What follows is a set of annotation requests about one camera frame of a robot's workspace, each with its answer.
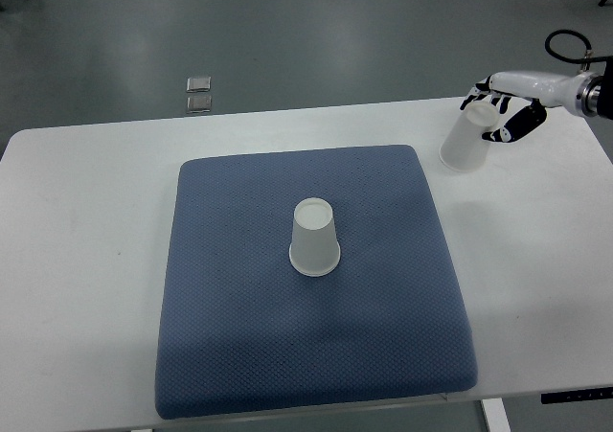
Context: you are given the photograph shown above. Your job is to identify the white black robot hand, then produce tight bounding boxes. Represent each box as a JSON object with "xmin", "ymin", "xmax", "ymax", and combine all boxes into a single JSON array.
[{"xmin": 460, "ymin": 71, "xmax": 598, "ymax": 144}]

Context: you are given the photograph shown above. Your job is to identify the white paper cup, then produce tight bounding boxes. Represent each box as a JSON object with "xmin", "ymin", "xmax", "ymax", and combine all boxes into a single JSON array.
[
  {"xmin": 288, "ymin": 197, "xmax": 341, "ymax": 277},
  {"xmin": 439, "ymin": 101, "xmax": 499, "ymax": 172}
]

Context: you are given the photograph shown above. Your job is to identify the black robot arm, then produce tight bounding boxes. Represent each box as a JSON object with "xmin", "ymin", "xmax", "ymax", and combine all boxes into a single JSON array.
[{"xmin": 544, "ymin": 29, "xmax": 612, "ymax": 120}]

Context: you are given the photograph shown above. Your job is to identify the black table control panel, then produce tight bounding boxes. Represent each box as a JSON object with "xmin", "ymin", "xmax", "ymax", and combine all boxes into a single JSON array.
[{"xmin": 540, "ymin": 386, "xmax": 613, "ymax": 404}]

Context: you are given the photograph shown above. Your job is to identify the white table leg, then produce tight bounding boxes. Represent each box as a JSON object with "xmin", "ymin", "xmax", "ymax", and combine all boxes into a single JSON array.
[{"xmin": 481, "ymin": 398, "xmax": 511, "ymax": 432}]

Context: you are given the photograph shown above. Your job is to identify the lower metal floor plate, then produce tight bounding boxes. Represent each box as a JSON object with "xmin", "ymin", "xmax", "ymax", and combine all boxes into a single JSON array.
[{"xmin": 187, "ymin": 94, "xmax": 213, "ymax": 114}]

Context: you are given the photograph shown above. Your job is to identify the metal floor plate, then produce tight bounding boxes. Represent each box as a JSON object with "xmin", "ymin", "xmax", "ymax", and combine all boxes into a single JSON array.
[
  {"xmin": 186, "ymin": 76, "xmax": 212, "ymax": 92},
  {"xmin": 187, "ymin": 94, "xmax": 213, "ymax": 114}
]

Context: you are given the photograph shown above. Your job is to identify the upper metal floor plate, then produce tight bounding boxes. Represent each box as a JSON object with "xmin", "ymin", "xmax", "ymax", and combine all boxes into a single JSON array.
[{"xmin": 186, "ymin": 76, "xmax": 212, "ymax": 92}]

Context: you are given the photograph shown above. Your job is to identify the blue textured cushion mat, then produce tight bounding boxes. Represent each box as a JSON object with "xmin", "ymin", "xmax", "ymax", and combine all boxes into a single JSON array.
[{"xmin": 155, "ymin": 145, "xmax": 478, "ymax": 420}]

